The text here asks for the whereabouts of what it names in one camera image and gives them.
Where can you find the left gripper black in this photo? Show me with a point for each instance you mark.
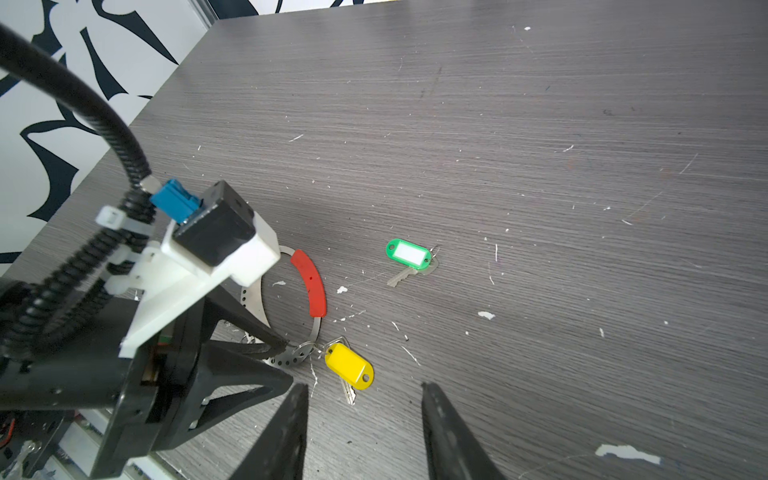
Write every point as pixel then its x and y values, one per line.
pixel 161 396

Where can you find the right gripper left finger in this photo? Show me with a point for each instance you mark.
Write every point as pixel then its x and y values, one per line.
pixel 279 452

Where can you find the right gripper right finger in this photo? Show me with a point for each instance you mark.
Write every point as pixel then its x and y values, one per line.
pixel 452 451

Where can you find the metal keyring with red grip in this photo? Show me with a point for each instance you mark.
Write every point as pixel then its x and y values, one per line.
pixel 295 309

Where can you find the yellow capped key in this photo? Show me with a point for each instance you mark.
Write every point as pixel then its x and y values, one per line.
pixel 355 372

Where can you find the green capped key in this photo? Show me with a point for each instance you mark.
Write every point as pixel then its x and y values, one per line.
pixel 416 259

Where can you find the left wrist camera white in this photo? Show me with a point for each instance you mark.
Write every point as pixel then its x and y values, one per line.
pixel 210 239

